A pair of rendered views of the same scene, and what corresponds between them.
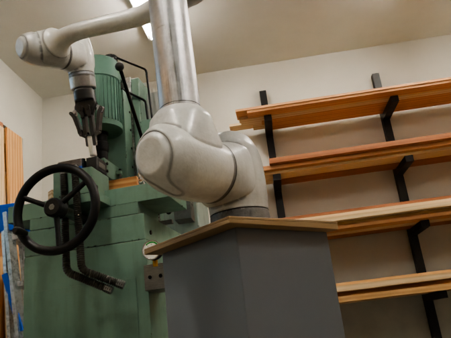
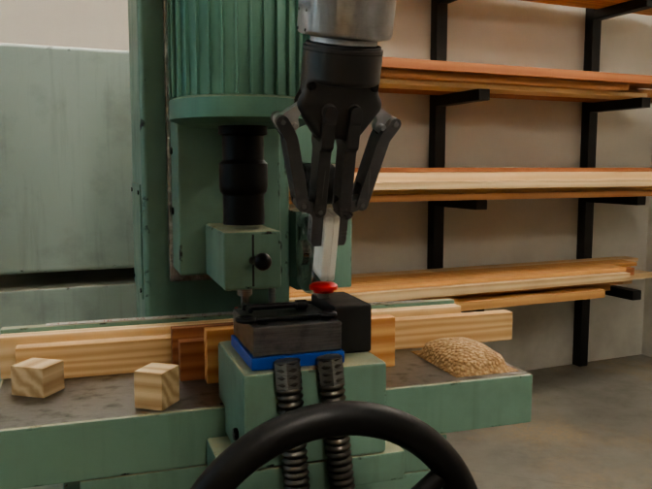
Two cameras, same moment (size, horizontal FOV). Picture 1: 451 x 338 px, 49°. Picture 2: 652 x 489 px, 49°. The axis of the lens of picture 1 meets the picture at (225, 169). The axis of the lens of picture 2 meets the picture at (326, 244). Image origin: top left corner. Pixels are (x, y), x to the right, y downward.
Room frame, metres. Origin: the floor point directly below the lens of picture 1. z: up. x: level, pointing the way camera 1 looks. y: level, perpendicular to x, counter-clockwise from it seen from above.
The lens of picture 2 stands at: (0.97, 0.80, 1.14)
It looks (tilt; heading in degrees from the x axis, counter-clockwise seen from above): 6 degrees down; 332
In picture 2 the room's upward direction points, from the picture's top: straight up
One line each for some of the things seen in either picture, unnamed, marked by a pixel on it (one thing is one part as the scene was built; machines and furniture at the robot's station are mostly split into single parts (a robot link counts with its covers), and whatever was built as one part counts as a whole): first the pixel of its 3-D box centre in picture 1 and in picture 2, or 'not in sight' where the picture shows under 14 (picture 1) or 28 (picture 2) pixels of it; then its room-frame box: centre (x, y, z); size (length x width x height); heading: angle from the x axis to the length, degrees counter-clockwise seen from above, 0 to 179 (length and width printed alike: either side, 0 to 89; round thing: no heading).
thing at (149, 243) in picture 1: (153, 253); not in sight; (1.54, 0.26, 0.65); 0.06 x 0.04 x 0.08; 80
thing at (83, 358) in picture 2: not in sight; (289, 342); (1.79, 0.42, 0.92); 0.65 x 0.02 x 0.04; 80
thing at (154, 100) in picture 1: (157, 111); not in sight; (2.09, 0.28, 1.40); 0.10 x 0.06 x 0.16; 170
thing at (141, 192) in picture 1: (93, 205); (277, 409); (1.69, 0.48, 0.87); 0.61 x 0.30 x 0.06; 80
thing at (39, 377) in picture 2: not in sight; (38, 376); (1.78, 0.72, 0.92); 0.04 x 0.04 x 0.03; 46
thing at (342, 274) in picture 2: not in sight; (318, 247); (1.95, 0.29, 1.02); 0.09 x 0.07 x 0.12; 80
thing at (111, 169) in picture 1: (104, 174); (243, 259); (1.81, 0.47, 1.03); 0.14 x 0.07 x 0.09; 170
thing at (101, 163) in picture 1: (82, 167); (303, 324); (1.60, 0.49, 0.99); 0.13 x 0.11 x 0.06; 80
